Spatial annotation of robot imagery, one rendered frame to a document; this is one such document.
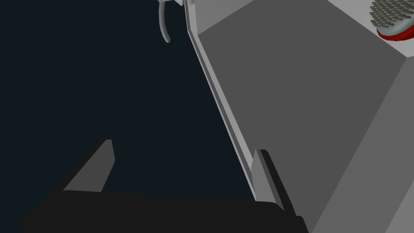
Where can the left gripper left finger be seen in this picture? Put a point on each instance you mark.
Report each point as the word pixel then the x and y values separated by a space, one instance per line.
pixel 92 171

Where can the red and grey round object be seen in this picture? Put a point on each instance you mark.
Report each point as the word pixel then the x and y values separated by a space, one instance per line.
pixel 393 30

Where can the grey drawer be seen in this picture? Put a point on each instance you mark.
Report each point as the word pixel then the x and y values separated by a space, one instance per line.
pixel 291 97

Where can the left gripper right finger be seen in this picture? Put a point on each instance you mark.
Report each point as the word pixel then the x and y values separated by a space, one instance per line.
pixel 263 181

